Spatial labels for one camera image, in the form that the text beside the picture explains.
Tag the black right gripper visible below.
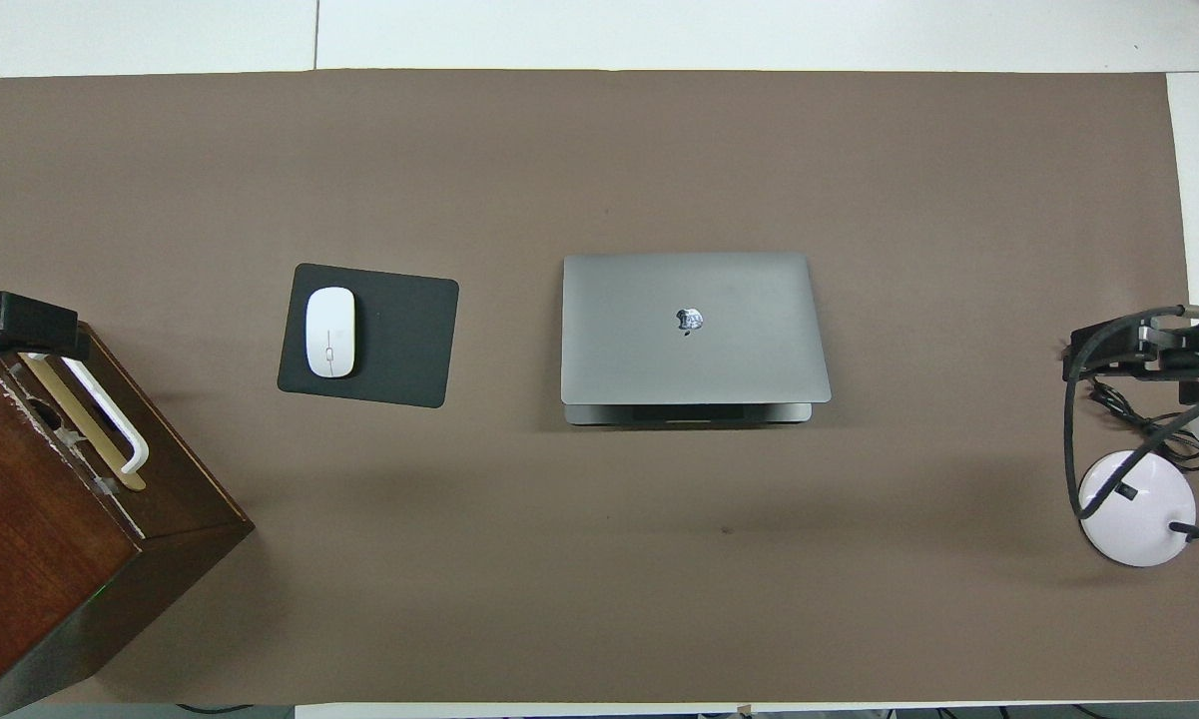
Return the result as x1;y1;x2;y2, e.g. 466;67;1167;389
1063;315;1199;405

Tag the silver laptop computer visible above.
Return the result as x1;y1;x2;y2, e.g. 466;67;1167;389
560;252;833;427

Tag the white desk lamp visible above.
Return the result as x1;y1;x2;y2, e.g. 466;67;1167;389
1076;384;1199;568

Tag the dark brown wooden box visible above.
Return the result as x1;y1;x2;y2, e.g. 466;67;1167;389
0;292;256;718

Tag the white computer mouse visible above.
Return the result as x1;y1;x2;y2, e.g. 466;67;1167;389
304;287;357;379

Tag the black mouse pad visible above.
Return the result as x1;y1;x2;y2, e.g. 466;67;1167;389
277;263;460;409

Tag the brown paper table mat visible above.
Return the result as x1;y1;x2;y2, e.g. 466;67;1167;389
0;68;1199;705

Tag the gold handle backing plate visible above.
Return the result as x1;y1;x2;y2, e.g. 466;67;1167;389
15;350;148;492

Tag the black lamp power cable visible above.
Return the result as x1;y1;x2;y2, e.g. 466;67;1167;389
1088;377;1199;470

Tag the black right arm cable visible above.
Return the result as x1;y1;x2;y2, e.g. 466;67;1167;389
1062;305;1199;520

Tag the white box handle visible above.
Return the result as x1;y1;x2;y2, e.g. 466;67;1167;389
28;350;151;475

